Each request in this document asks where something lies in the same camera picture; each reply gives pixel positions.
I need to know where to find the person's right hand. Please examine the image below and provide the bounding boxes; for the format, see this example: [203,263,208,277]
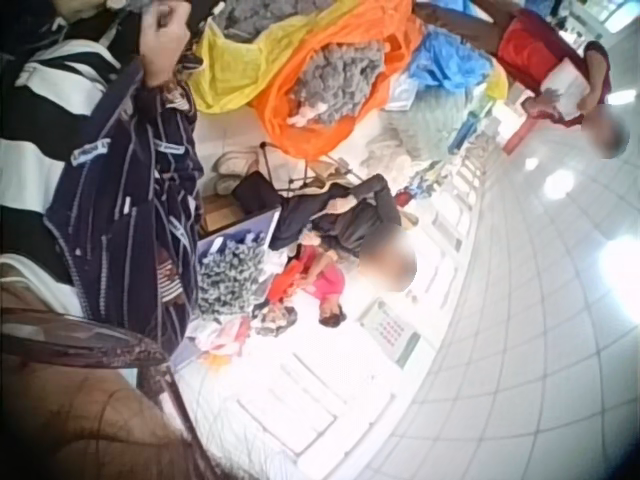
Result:
[138,0,195,90]

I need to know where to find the navy striped garment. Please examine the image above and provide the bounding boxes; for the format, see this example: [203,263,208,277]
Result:
[43,52,207,347]

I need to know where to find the yellow plastic bag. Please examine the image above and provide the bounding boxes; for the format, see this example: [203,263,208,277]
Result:
[192,0,354,115]

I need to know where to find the orange plastic bag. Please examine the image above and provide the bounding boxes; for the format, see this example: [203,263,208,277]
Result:
[249,0,429,157]

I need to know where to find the white shoes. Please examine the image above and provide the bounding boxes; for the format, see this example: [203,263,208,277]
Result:
[213,148,262,197]

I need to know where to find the heap of gray fluffy items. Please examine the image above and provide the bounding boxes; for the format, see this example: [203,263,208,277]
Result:
[292,43,389,127]

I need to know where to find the brown cardboard box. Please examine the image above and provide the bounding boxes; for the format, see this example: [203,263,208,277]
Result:
[199,192,244,236]

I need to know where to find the blue crate of gray items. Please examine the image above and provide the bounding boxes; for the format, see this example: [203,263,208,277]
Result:
[196,206,283,322]

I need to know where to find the heap of gray cloth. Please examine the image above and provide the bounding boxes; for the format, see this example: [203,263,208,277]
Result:
[387,89,482,162]

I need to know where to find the blue plastic bag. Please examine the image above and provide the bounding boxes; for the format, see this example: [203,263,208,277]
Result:
[408,22,504,104]

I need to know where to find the white plastic bags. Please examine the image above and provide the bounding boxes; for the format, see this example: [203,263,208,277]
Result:
[193,314,252,362]

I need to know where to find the white panel with red buttons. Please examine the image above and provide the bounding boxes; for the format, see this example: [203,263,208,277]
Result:
[363,298,422,362]

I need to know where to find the metal trolley frame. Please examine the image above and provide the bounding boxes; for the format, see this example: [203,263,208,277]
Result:
[258,141,362,197]

